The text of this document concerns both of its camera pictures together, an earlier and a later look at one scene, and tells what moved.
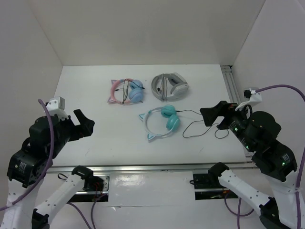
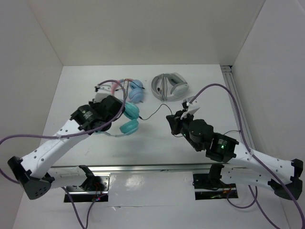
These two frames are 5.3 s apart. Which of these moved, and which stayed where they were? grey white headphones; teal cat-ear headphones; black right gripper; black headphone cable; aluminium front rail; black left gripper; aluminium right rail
Moved: teal cat-ear headphones; black headphone cable; black right gripper; black left gripper
Stayed: grey white headphones; aluminium front rail; aluminium right rail
